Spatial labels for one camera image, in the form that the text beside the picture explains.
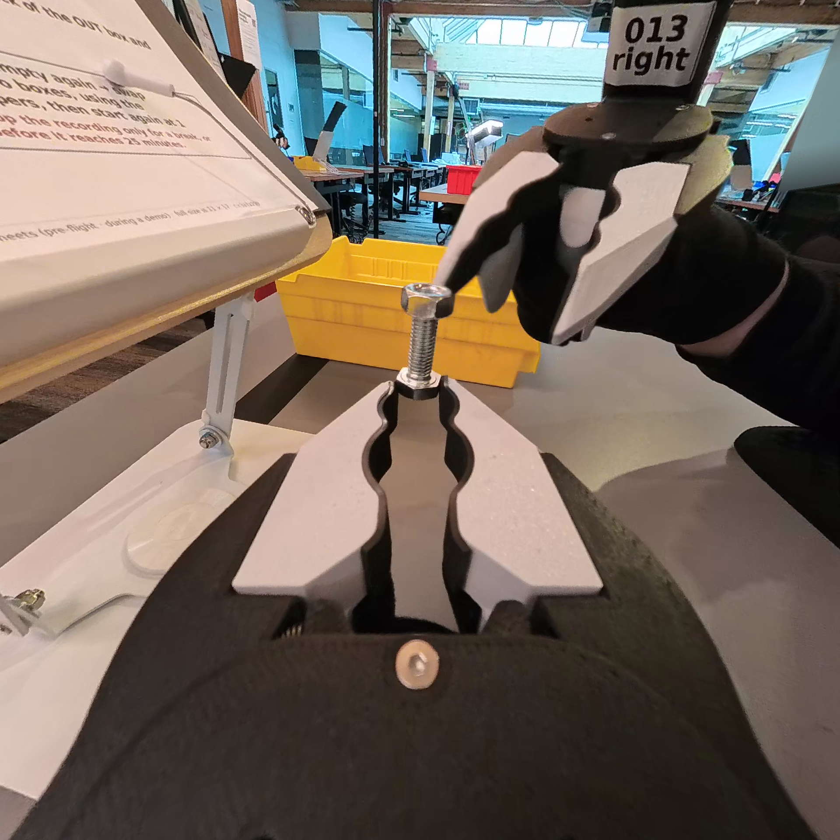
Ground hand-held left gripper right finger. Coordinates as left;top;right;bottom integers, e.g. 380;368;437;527
438;379;603;611

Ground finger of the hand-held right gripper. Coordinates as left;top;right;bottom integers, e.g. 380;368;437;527
434;151;567;296
550;161;692;347

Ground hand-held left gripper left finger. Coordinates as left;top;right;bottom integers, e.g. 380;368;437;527
231;382;401;608

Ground steel hex bolt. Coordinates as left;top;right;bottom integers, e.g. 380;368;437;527
400;282;455;385

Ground yellow plastic bin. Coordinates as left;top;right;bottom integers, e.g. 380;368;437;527
276;236;542;389

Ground person's right hand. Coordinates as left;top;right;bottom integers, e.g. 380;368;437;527
515;189;787;350

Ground small red bin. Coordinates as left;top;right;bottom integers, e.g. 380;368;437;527
445;164;492;195

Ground white stand strut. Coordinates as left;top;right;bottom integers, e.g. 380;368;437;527
0;587;48;637
199;295;257;454

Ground instruction sheet on stand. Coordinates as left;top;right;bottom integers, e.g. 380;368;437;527
0;0;334;404

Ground person's black clothing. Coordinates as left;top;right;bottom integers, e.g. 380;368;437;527
734;425;840;549

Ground wire page holder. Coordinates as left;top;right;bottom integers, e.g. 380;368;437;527
102;59;316;224

